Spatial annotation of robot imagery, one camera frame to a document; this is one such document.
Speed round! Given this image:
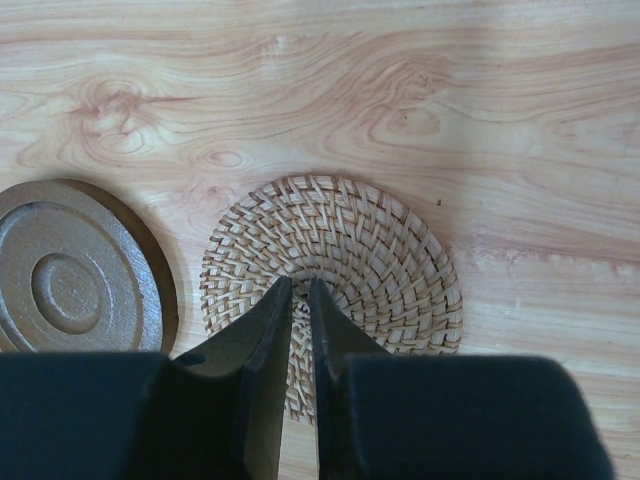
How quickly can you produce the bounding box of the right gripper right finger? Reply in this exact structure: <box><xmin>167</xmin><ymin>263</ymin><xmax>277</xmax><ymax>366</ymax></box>
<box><xmin>309</xmin><ymin>280</ymin><xmax>614</xmax><ymax>479</ymax></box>

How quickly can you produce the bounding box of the brown wooden coaster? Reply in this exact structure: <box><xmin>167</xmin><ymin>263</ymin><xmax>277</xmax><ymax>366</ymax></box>
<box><xmin>1</xmin><ymin>179</ymin><xmax>178</xmax><ymax>353</ymax></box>

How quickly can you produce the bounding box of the woven rattan coaster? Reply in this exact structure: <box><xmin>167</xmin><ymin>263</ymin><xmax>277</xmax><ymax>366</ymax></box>
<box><xmin>200</xmin><ymin>175</ymin><xmax>463</xmax><ymax>423</ymax></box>

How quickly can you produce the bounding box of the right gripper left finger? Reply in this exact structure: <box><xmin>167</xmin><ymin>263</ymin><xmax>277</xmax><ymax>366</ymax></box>
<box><xmin>1</xmin><ymin>277</ymin><xmax>292</xmax><ymax>479</ymax></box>

